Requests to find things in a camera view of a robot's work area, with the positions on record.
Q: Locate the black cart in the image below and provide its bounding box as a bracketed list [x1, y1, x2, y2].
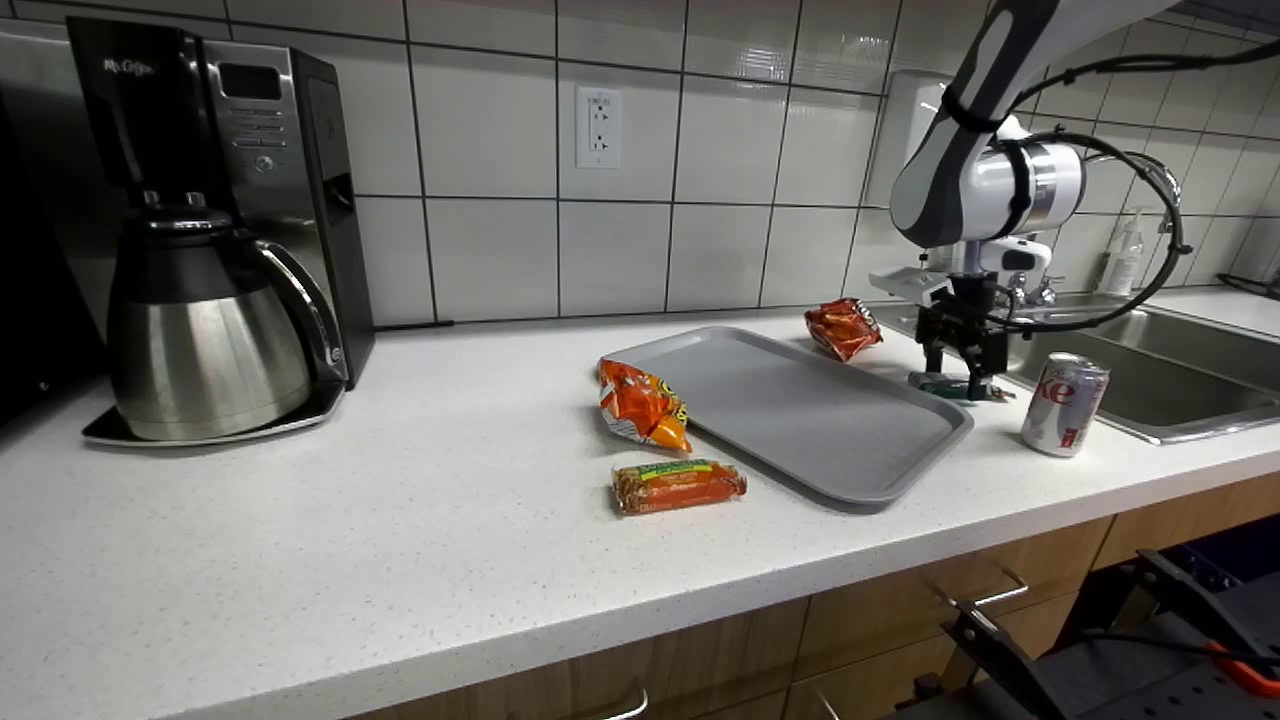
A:
[904, 546, 1280, 720]

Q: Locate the wooden base cabinet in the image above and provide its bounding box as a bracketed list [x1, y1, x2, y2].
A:
[354, 471, 1280, 720]

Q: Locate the gray plastic tray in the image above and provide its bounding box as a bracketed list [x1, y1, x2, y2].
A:
[603, 325, 974, 518]

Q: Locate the chrome sink faucet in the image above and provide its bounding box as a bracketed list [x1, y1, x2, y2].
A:
[1014, 150, 1188, 311]

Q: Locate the white wall soap dispenser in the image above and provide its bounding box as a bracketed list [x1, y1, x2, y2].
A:
[858, 74, 951, 191]

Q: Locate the crumpled orange snack bag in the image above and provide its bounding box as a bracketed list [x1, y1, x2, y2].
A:
[590, 354, 700, 460]

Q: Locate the black coffee maker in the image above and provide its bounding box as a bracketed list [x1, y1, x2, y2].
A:
[65, 13, 378, 451]

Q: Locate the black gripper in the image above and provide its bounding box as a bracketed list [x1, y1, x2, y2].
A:
[917, 276, 1020, 399]

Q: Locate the stainless steel sink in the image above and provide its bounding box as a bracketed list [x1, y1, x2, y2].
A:
[884, 295, 1280, 449]

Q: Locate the stainless steel carafe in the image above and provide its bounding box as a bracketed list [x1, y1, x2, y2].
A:
[103, 211, 350, 445]

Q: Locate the large black appliance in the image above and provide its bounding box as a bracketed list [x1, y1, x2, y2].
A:
[0, 93, 114, 436]

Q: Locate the clear dish soap bottle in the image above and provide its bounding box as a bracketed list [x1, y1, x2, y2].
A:
[1091, 211, 1153, 300]

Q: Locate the orange candy bar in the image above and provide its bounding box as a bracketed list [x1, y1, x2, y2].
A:
[607, 456, 750, 519]

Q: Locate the red handle on cart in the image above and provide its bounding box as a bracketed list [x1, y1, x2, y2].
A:
[1204, 645, 1280, 700]

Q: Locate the flat orange chip bag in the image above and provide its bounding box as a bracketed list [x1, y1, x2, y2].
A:
[801, 294, 887, 365]

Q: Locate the white wall outlet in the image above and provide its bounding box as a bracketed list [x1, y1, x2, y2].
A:
[577, 85, 627, 177]

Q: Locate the silver red soda can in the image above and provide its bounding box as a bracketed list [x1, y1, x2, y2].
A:
[1020, 350, 1111, 465]

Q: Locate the green candy bar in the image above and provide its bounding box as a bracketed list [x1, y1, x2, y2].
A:
[908, 367, 1014, 404]

